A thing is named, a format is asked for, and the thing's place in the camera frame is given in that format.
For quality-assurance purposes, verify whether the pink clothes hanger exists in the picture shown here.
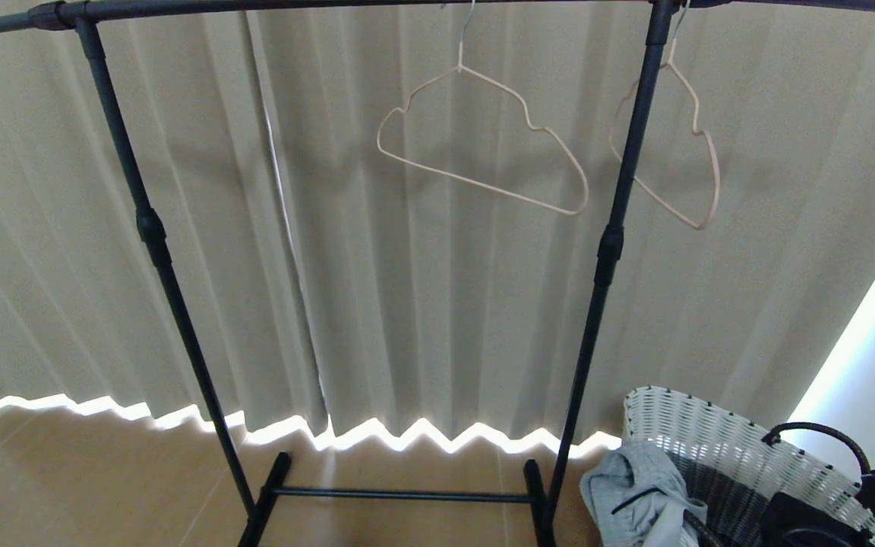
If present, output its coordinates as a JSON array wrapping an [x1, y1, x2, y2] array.
[[608, 0, 721, 231], [377, 0, 589, 217]]

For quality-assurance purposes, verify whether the white laundry basket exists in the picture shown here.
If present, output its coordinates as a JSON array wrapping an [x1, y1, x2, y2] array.
[[622, 386, 875, 547]]

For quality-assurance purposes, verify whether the black clothes rack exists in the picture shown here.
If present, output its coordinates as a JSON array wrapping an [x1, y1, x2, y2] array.
[[0, 0, 875, 547]]

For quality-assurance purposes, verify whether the pale grey garment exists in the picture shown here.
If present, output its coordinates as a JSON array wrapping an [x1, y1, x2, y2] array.
[[580, 441, 708, 547]]

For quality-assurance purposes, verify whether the beige curtain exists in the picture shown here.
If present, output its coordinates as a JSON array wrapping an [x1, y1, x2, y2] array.
[[0, 0, 875, 460]]

